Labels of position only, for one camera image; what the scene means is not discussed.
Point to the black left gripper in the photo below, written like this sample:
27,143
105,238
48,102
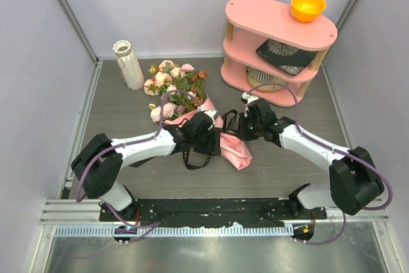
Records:
213,142

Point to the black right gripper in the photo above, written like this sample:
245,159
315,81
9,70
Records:
242,121

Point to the black ribbon with gold lettering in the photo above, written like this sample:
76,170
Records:
198,154

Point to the pink wrapping paper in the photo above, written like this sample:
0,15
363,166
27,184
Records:
232,148

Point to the pink artificial flower bouquet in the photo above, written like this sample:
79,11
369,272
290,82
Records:
181,89

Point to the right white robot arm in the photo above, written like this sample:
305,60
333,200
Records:
352,182

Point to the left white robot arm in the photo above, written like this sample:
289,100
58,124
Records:
98,164

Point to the white ribbed ceramic vase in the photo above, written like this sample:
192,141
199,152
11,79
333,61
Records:
128,64

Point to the striped ceramic bowl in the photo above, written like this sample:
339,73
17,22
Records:
256,77

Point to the pink three-tier shelf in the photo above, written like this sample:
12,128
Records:
249,24

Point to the black floral square plate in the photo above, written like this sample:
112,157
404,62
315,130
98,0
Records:
289,59

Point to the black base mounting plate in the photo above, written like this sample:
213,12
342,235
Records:
217,212

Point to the orange plastic bowl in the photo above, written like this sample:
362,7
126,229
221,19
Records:
307,10

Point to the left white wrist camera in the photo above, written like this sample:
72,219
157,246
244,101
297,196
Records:
211,113

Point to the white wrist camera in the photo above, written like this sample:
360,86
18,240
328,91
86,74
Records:
248,99
211,113

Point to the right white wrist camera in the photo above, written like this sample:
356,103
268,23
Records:
248,99

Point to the white perforated cable duct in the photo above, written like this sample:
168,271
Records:
116,230

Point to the aluminium frame rail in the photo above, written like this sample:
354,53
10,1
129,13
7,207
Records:
68,211

